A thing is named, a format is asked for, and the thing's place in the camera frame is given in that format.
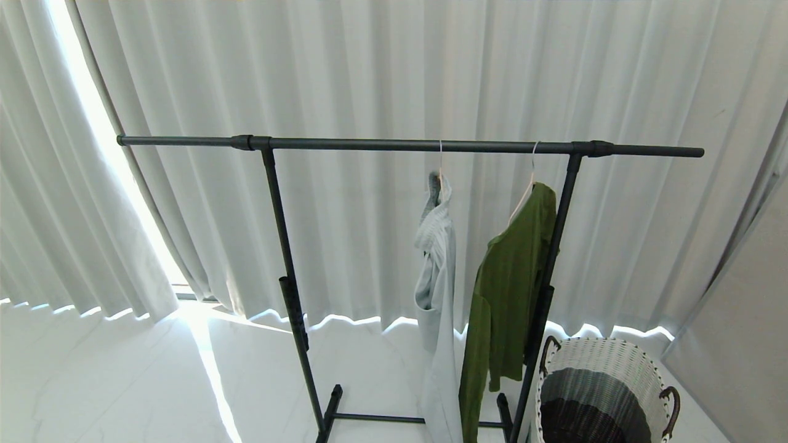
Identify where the black clothes rack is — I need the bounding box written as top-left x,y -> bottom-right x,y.
117,134 -> 706,443

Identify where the white laundry basket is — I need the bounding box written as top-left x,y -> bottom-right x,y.
529,335 -> 682,443

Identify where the white curtain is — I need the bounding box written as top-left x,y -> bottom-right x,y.
65,0 -> 788,339
0,0 -> 179,319

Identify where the green garment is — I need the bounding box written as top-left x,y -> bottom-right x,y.
458,182 -> 562,443

